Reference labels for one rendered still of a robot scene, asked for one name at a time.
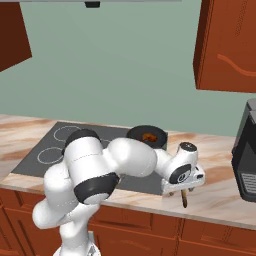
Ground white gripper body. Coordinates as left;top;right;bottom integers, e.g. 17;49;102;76
161;174;206;197

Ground wooden spatula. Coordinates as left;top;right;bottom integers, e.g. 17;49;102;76
180;190;189;209

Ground brown chicken piece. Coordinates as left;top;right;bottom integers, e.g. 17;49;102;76
141;132;158;143

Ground red-brown drawer front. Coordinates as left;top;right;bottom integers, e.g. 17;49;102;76
179;218;256;248
0;187;47;216
89;204;185;237

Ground black frying pan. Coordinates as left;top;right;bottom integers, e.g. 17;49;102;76
126;124;169;152

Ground black countertop appliance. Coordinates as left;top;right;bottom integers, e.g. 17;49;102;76
231;98;256;204

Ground red-brown cupboard door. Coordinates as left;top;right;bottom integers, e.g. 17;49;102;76
175;239;256;256
87;222;182;256
0;203;63;256

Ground dark grey hob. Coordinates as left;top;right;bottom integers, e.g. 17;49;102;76
11;121;169;196

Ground curved red-brown cupboard handle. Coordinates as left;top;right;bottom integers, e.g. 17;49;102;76
216;53;256;78

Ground red-brown wall cupboard with handle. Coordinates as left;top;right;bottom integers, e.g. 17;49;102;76
192;0;256;95

